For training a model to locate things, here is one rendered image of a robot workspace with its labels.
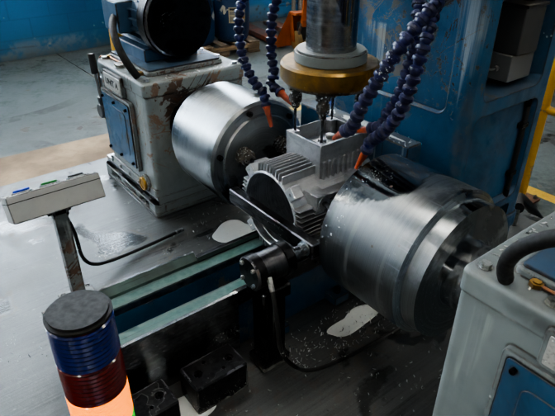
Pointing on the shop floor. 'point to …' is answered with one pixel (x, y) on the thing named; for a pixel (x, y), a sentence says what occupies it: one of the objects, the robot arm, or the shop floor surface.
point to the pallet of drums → (224, 13)
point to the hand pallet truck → (297, 31)
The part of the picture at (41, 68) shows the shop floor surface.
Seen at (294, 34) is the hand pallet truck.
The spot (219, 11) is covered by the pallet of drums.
